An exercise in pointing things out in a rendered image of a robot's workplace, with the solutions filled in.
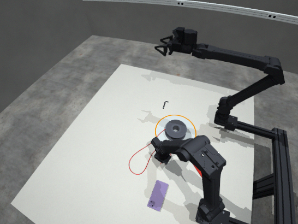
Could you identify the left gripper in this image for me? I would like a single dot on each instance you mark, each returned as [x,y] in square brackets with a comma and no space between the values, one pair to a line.
[162,159]

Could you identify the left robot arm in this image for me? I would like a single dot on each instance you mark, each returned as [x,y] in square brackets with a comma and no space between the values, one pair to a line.
[191,150]

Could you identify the purple smartphone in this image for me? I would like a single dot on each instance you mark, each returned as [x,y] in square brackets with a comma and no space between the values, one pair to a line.
[158,195]

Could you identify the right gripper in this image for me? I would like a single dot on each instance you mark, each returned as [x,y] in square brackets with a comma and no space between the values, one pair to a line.
[166,46]

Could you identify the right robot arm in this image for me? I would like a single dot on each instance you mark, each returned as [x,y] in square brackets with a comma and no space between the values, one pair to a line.
[269,65]

